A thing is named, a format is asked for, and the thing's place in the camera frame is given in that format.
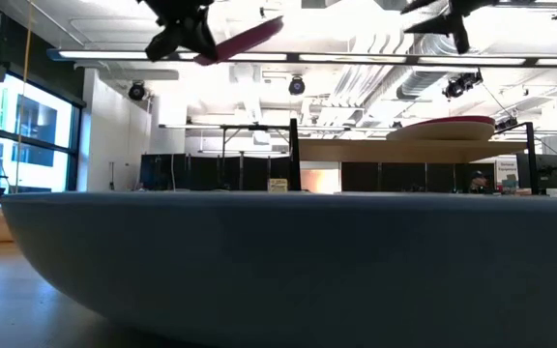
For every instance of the yellowish sign stand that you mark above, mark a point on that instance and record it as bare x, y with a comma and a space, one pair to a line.
277, 185

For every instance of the white poster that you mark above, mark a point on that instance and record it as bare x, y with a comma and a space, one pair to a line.
506, 169

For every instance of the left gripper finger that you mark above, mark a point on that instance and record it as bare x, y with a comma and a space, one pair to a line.
191, 36
208, 38

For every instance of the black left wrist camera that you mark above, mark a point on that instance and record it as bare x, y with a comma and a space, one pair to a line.
162, 46

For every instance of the magenta purple plate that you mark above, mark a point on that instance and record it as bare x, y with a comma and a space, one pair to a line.
244, 41

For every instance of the silver ventilation duct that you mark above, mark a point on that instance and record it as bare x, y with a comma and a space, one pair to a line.
419, 84

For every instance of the blue plate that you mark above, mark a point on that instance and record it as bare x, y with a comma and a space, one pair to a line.
278, 266

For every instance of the dark computer monitor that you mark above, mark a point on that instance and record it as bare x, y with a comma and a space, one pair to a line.
549, 171

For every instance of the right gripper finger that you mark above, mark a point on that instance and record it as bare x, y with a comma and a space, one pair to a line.
438, 25
433, 7

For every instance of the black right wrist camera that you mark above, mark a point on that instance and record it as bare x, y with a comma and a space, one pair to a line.
461, 38

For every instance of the black round spot lamp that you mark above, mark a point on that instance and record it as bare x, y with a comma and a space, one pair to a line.
455, 88
296, 87
137, 92

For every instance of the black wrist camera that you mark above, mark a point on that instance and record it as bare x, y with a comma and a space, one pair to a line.
461, 38
162, 46

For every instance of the black shelf side frame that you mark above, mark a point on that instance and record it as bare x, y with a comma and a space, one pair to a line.
531, 159
295, 159

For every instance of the long ceiling light bar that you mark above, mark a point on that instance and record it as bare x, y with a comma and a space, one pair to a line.
114, 55

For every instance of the cream plate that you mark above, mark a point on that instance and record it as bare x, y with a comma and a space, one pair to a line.
443, 131

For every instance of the large window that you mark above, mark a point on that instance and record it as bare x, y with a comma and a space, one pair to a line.
37, 121

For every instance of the person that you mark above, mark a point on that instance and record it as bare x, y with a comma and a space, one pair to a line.
478, 182

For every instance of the short ceiling light bar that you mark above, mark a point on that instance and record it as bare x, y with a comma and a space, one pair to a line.
535, 4

